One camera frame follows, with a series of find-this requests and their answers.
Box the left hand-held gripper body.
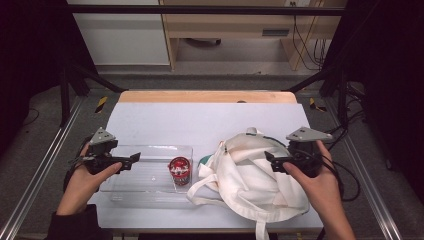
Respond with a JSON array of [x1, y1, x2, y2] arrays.
[[84, 126, 120, 176]]

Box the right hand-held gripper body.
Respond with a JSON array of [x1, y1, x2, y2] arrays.
[[285, 126, 334, 179]]

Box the clear plastic tray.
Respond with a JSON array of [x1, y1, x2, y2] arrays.
[[99, 143, 195, 203]]

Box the white tote bag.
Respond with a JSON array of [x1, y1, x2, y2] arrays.
[[186, 127, 312, 240]]

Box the red round tin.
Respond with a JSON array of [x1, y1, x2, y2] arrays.
[[167, 156, 192, 187]]

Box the person's right hand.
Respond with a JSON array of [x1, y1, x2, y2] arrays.
[[282, 139, 345, 218]]

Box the person's left hand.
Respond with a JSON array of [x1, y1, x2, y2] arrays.
[[55, 142, 124, 217]]

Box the black metal stand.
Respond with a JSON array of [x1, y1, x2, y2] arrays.
[[59, 62, 127, 128], [282, 64, 352, 129]]

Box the white table cover sheet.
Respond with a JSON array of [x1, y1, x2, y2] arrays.
[[87, 101, 325, 231]]

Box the black curtain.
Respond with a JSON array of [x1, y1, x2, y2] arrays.
[[0, 0, 98, 159], [321, 0, 424, 196]]

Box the white cabinet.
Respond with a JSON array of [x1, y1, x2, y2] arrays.
[[66, 0, 171, 66]]

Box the light wooden desk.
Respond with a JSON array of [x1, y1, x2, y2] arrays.
[[159, 0, 348, 72]]

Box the white power strip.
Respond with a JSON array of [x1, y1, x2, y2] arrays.
[[284, 0, 318, 8]]

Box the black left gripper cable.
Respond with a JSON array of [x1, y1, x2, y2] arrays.
[[62, 135, 93, 193]]

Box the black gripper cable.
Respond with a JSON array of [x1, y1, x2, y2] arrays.
[[62, 135, 93, 193], [320, 153, 362, 203]]

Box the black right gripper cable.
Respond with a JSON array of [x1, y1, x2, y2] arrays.
[[320, 153, 362, 203]]

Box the black floor cables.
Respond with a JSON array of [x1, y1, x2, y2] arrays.
[[324, 82, 368, 148]]

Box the aluminium rail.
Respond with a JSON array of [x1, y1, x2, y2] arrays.
[[0, 95, 85, 240], [323, 96, 405, 240]]

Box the thin black floor cable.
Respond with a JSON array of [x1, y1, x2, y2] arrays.
[[19, 107, 41, 128]]

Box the black hanging cables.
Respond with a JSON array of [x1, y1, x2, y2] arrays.
[[291, 1, 329, 72]]

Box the grey desk handle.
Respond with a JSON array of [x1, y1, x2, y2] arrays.
[[261, 28, 291, 37]]

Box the black horizontal frame bar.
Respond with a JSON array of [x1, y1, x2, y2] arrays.
[[65, 4, 348, 17]]

